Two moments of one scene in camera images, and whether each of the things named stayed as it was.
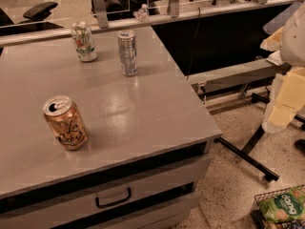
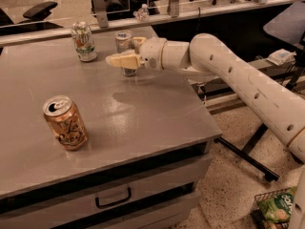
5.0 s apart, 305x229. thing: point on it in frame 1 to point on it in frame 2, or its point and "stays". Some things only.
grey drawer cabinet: [135, 171] stays
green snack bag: [287, 207] stays
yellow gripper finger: [291, 97] to [151, 52]
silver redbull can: [127, 44] stays
